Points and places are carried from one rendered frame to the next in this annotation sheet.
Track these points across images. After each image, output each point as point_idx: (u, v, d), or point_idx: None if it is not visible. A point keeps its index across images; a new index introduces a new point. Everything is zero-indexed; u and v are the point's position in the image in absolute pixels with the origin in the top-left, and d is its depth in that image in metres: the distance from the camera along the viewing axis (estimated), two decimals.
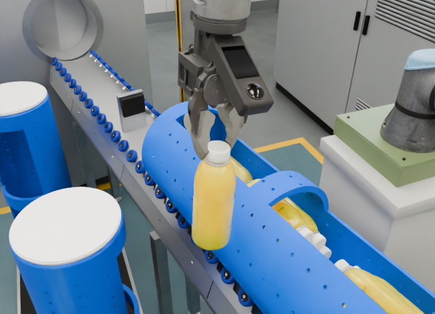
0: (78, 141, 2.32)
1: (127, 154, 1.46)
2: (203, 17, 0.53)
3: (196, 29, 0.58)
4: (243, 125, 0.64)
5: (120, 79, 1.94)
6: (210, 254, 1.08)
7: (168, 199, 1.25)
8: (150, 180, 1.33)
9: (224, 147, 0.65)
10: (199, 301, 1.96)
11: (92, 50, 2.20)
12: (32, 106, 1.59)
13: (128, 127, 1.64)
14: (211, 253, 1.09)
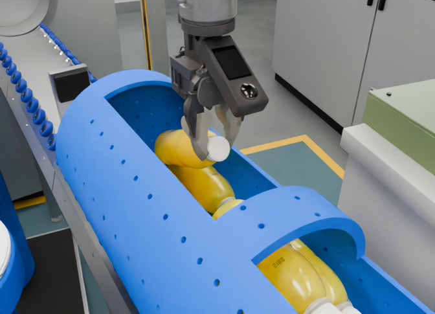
0: None
1: None
2: (191, 21, 0.52)
3: (185, 32, 0.58)
4: (241, 123, 0.64)
5: (70, 56, 1.48)
6: None
7: None
8: None
9: (224, 150, 0.65)
10: None
11: (42, 24, 1.74)
12: None
13: None
14: None
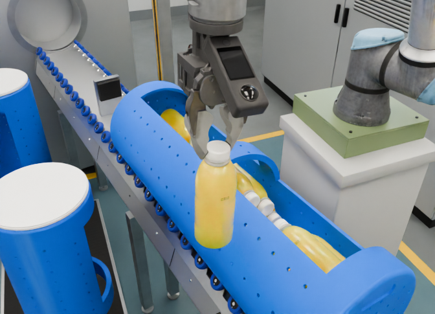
0: (63, 129, 2.39)
1: (102, 135, 1.52)
2: (198, 19, 0.53)
3: (193, 30, 0.58)
4: (243, 125, 0.64)
5: (101, 67, 2.00)
6: (171, 223, 1.15)
7: (136, 175, 1.32)
8: (121, 158, 1.40)
9: None
10: (178, 281, 2.02)
11: (76, 41, 2.26)
12: (11, 90, 1.66)
13: (105, 111, 1.70)
14: (173, 222, 1.15)
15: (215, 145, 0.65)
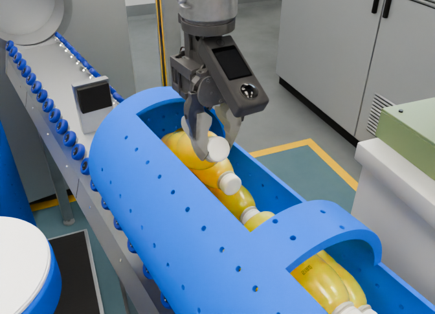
0: (43, 144, 1.92)
1: (82, 164, 1.05)
2: (191, 21, 0.52)
3: (185, 32, 0.58)
4: (241, 123, 0.64)
5: (87, 66, 1.53)
6: None
7: None
8: None
9: (235, 188, 0.77)
10: None
11: (57, 33, 1.79)
12: None
13: (89, 127, 1.24)
14: None
15: (217, 147, 0.64)
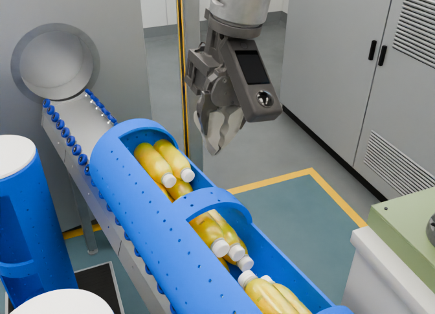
0: (73, 186, 2.14)
1: (127, 237, 1.26)
2: (220, 19, 0.52)
3: (210, 28, 0.57)
4: (238, 131, 0.64)
5: None
6: None
7: None
8: None
9: (188, 179, 1.27)
10: None
11: (88, 90, 2.01)
12: (17, 169, 1.41)
13: None
14: None
15: (170, 181, 1.23)
